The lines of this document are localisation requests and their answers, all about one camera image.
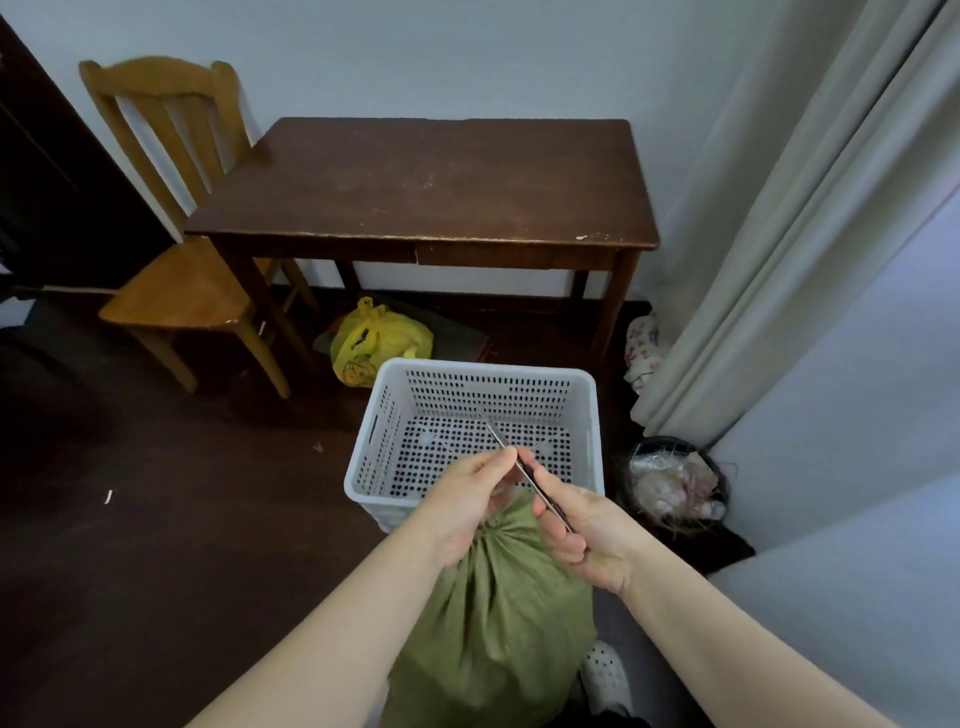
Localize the yellow plastic bag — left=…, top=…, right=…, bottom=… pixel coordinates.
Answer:
left=330, top=296, right=435, bottom=389

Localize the white plastic perforated basket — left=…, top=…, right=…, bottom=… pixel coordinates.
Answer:
left=343, top=357, right=606, bottom=534

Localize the person's left forearm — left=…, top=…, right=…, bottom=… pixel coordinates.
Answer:
left=187, top=524, right=481, bottom=728

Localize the beige curtain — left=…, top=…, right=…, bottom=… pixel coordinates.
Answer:
left=629, top=0, right=960, bottom=451

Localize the person's right hand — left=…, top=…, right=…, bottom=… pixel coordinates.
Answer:
left=517, top=447, right=646, bottom=598

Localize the slim metal utility knife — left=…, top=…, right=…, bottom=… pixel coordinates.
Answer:
left=483, top=422, right=577, bottom=535

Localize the black trash bin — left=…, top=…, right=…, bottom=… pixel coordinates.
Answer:
left=618, top=436, right=733, bottom=541

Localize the person's right forearm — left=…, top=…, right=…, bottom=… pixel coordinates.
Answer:
left=618, top=539, right=894, bottom=728

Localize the person's left hand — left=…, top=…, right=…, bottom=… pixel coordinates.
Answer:
left=410, top=446, right=520, bottom=569

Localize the dark wooden door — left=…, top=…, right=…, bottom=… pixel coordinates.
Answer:
left=0, top=14, right=175, bottom=298

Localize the green woven sack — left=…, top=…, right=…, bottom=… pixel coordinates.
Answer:
left=382, top=491, right=598, bottom=728

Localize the white trash with strings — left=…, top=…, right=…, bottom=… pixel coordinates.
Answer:
left=628, top=446, right=729, bottom=526

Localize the person's right white shoe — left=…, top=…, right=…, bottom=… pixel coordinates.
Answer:
left=581, top=639, right=635, bottom=718

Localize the white red floral cloth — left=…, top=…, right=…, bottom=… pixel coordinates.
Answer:
left=623, top=313, right=665, bottom=393

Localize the light wooden chair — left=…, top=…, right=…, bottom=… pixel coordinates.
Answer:
left=78, top=56, right=320, bottom=400

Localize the dark brown wooden table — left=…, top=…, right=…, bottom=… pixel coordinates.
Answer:
left=183, top=116, right=661, bottom=369

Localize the white sheer curtain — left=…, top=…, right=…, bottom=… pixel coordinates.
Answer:
left=708, top=187, right=960, bottom=728

